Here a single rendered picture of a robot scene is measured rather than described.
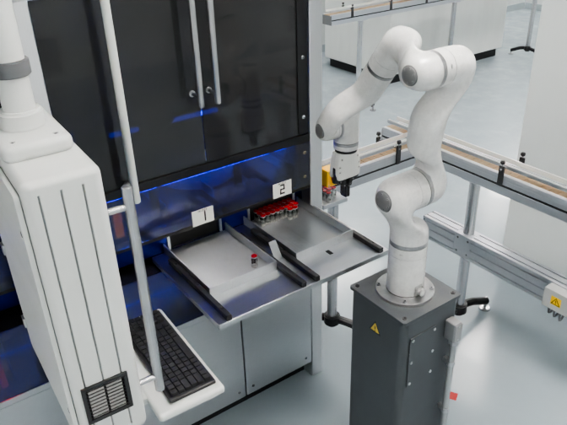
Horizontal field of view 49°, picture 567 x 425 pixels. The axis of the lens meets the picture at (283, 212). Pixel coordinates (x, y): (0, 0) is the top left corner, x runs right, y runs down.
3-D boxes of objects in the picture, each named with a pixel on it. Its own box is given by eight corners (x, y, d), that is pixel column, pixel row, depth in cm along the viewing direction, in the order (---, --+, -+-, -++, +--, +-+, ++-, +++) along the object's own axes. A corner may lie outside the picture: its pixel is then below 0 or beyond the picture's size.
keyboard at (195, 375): (118, 328, 200) (117, 321, 198) (159, 312, 206) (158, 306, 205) (170, 405, 170) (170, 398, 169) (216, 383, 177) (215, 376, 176)
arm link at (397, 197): (436, 242, 194) (443, 173, 182) (392, 262, 185) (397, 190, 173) (407, 227, 203) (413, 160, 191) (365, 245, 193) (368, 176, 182)
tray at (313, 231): (243, 223, 241) (243, 216, 239) (297, 204, 254) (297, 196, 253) (296, 261, 217) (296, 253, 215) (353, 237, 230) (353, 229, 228)
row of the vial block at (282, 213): (259, 225, 240) (258, 214, 237) (296, 211, 249) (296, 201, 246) (262, 227, 238) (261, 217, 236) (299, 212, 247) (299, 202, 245)
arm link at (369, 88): (360, 86, 174) (321, 149, 199) (402, 75, 182) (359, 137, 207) (343, 62, 177) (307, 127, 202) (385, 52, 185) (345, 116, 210)
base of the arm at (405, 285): (446, 293, 202) (452, 244, 193) (404, 314, 193) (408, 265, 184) (404, 266, 216) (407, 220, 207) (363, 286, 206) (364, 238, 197)
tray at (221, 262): (164, 252, 225) (162, 244, 223) (226, 229, 238) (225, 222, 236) (210, 297, 200) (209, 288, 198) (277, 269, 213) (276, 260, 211)
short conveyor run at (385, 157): (308, 206, 260) (308, 172, 253) (287, 193, 271) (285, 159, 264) (423, 164, 294) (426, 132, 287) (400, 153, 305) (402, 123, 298)
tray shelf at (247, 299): (152, 261, 223) (151, 257, 222) (307, 204, 258) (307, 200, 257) (219, 330, 188) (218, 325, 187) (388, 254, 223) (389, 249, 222)
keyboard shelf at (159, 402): (79, 345, 197) (78, 338, 196) (161, 313, 210) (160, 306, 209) (132, 438, 164) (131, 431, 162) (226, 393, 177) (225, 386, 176)
